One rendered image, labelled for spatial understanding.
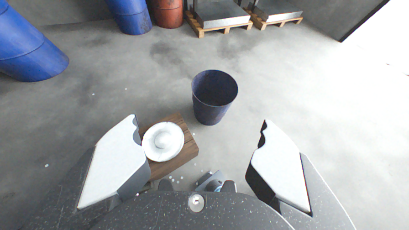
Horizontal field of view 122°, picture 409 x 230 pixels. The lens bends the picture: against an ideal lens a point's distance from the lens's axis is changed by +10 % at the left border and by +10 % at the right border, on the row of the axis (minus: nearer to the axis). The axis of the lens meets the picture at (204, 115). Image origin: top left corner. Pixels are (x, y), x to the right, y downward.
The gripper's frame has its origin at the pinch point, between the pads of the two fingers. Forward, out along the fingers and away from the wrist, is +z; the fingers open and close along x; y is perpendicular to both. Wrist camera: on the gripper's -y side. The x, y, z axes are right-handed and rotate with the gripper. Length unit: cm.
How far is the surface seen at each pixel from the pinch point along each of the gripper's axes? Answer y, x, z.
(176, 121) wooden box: 45, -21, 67
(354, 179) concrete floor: 103, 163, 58
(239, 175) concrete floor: 98, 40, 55
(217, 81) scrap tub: 20, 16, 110
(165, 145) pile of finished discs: 54, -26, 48
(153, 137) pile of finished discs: 50, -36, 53
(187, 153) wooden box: 59, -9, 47
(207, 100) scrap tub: 48, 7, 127
